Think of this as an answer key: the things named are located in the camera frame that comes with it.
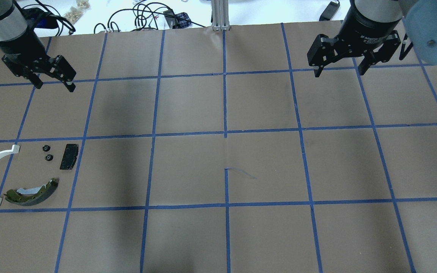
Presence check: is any black power adapter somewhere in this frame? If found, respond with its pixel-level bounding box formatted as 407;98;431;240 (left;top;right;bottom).
319;0;341;21

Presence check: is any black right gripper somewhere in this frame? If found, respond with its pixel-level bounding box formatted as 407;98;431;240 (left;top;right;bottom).
307;0;401;78

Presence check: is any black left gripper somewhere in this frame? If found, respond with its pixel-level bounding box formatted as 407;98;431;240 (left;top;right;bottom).
0;32;76;92

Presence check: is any olive brake shoe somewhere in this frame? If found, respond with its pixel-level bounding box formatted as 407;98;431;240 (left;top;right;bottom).
4;177;58;206

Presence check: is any pile of wooden pieces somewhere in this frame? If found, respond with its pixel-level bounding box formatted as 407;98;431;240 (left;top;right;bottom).
63;0;90;24

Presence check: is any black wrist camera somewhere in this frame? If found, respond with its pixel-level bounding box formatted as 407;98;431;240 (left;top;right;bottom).
21;8;59;30

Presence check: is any aluminium frame post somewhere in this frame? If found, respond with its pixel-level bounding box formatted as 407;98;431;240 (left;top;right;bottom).
211;0;230;31

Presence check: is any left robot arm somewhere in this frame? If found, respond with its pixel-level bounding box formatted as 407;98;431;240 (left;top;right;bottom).
0;0;76;92

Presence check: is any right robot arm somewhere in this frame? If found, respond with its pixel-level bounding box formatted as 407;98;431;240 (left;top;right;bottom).
307;0;437;77

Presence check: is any black brake pad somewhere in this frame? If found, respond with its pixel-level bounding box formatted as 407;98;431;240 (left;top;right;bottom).
59;144;79;170

